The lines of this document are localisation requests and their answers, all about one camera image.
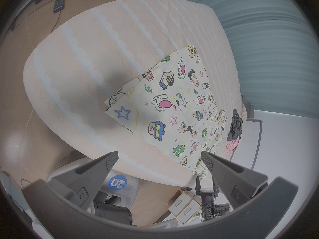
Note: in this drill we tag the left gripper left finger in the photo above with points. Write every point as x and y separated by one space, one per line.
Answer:
92 180

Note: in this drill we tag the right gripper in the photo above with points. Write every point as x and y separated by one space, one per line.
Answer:
208 192

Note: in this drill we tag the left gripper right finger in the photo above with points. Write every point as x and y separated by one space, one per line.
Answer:
236 183

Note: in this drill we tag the white printed pyjama top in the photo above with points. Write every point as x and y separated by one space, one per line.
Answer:
174 103

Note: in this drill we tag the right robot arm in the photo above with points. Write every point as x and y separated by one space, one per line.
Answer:
211 211

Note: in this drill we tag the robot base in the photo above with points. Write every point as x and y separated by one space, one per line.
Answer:
119 183

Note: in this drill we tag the white chest of drawers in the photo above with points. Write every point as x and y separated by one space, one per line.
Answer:
183 204

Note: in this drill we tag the pink garment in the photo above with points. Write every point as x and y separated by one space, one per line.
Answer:
231 147

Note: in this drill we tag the dark grey garment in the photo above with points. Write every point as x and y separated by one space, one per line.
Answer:
235 126

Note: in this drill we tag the grey bedside table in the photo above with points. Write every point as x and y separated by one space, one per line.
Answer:
247 101

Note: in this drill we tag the bed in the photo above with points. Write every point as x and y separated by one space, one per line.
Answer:
87 58

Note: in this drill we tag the blue-green curtain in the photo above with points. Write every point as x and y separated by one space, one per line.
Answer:
261 46

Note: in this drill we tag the black power adapter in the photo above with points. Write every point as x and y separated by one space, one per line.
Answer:
59 5

